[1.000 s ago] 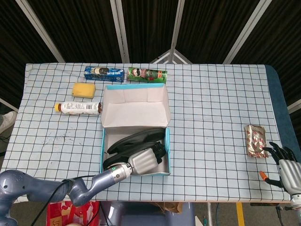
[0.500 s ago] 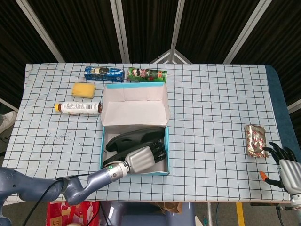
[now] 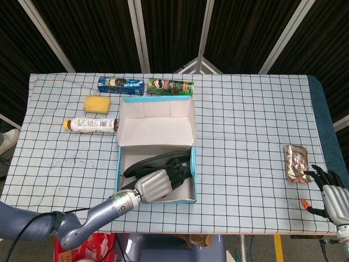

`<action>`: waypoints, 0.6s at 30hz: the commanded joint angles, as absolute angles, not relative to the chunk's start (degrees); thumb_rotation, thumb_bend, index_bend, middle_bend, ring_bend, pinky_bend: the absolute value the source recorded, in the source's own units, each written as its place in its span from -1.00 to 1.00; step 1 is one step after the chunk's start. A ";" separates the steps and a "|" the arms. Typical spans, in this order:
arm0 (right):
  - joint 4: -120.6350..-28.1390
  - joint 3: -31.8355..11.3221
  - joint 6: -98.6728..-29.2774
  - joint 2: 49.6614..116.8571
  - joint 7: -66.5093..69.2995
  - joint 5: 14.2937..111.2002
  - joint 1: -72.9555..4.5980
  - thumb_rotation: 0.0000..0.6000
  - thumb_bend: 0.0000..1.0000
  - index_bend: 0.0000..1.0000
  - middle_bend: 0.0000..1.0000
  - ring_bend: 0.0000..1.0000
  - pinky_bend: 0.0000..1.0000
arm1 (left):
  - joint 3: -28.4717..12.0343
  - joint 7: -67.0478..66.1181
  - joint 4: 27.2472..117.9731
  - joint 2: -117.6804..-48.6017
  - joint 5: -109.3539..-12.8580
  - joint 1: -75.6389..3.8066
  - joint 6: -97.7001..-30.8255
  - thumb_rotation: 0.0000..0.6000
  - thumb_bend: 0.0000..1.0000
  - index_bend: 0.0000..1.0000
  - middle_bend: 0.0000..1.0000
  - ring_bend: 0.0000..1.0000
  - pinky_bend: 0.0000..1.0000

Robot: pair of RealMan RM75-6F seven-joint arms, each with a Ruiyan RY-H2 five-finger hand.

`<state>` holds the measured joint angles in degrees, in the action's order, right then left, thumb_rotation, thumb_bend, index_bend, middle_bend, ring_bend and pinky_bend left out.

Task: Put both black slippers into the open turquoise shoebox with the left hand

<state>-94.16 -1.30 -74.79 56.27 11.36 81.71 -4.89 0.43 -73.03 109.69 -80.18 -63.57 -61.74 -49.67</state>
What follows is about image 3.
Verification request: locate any light blue shoe box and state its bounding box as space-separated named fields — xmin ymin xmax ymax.
xmin=114 ymin=95 xmax=198 ymax=205

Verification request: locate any dark folding partition screen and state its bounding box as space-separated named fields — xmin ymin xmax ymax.
xmin=0 ymin=0 xmax=349 ymax=129

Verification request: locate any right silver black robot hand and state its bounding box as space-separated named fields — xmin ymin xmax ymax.
xmin=299 ymin=163 xmax=349 ymax=226

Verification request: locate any metal table leg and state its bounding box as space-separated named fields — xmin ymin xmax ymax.
xmin=239 ymin=234 xmax=248 ymax=262

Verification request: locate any silver red snack packet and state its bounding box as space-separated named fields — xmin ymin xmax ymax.
xmin=282 ymin=144 xmax=312 ymax=183

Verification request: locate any blue chair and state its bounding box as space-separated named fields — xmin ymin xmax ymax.
xmin=114 ymin=233 xmax=227 ymax=262

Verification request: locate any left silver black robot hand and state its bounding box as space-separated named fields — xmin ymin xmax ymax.
xmin=135 ymin=159 xmax=191 ymax=204

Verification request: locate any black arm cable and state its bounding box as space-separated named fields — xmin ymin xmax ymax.
xmin=7 ymin=207 xmax=92 ymax=262

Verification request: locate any brown paper bag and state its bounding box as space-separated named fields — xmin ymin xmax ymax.
xmin=177 ymin=234 xmax=213 ymax=248

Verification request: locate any white shoe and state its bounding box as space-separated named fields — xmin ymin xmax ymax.
xmin=0 ymin=128 xmax=21 ymax=155

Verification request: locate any yellow sponge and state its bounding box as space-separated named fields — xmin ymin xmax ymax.
xmin=83 ymin=96 xmax=112 ymax=114

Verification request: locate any red patterned bag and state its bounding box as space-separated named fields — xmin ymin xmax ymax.
xmin=54 ymin=231 xmax=117 ymax=262

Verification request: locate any blue snack package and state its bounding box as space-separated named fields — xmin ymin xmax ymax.
xmin=97 ymin=76 xmax=145 ymax=96

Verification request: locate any green chips can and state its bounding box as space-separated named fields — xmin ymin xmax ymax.
xmin=147 ymin=78 xmax=195 ymax=97

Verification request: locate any white drink bottle yellow cap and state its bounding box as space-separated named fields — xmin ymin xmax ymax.
xmin=63 ymin=117 xmax=118 ymax=135

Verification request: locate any checked light blue tablecloth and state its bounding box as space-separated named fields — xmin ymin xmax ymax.
xmin=0 ymin=73 xmax=336 ymax=235

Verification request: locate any blue padded table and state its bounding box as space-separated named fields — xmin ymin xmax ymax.
xmin=308 ymin=75 xmax=349 ymax=192

